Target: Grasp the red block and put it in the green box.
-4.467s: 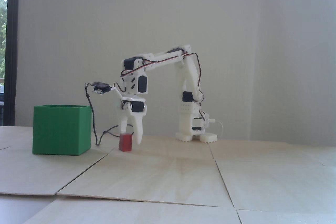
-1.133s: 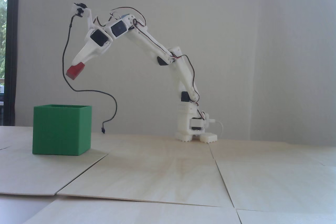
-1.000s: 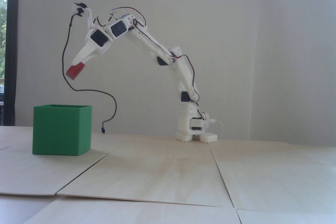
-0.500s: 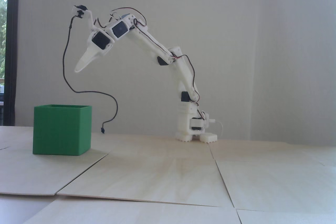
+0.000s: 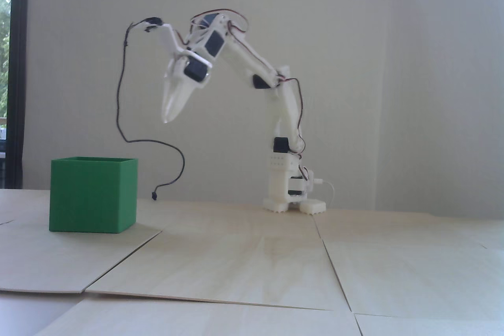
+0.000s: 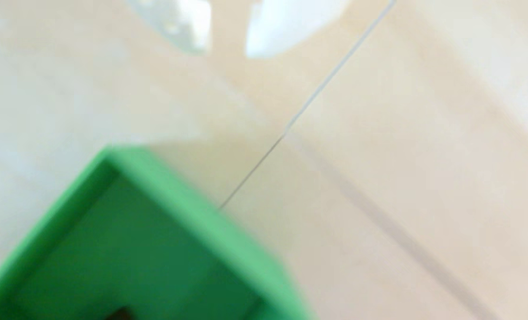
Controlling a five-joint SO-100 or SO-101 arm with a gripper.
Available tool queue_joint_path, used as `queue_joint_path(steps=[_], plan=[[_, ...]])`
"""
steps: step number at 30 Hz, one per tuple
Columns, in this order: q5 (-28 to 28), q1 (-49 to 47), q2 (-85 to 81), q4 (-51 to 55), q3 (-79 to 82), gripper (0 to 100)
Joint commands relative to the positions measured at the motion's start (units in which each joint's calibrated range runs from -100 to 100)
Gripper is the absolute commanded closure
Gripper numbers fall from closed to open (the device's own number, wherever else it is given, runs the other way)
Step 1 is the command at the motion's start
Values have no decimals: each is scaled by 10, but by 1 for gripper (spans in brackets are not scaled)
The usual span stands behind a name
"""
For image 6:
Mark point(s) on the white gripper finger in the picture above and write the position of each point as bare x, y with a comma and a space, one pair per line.
179, 22
286, 24

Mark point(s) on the green open box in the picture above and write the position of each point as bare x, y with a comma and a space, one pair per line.
126, 249

